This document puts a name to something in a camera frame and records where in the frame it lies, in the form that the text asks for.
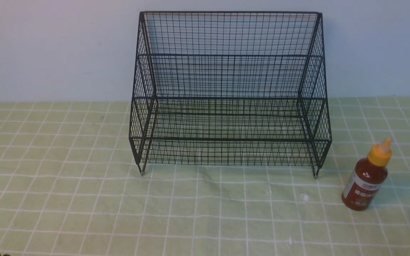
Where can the red sauce bottle yellow cap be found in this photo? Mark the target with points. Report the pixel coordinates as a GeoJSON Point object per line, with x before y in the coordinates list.
{"type": "Point", "coordinates": [367, 177]}

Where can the green checkered tablecloth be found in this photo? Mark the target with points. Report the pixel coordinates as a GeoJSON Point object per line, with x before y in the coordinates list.
{"type": "Point", "coordinates": [69, 186]}

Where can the black wire mesh shelf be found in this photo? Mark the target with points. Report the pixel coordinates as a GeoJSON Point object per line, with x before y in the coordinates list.
{"type": "Point", "coordinates": [237, 88]}

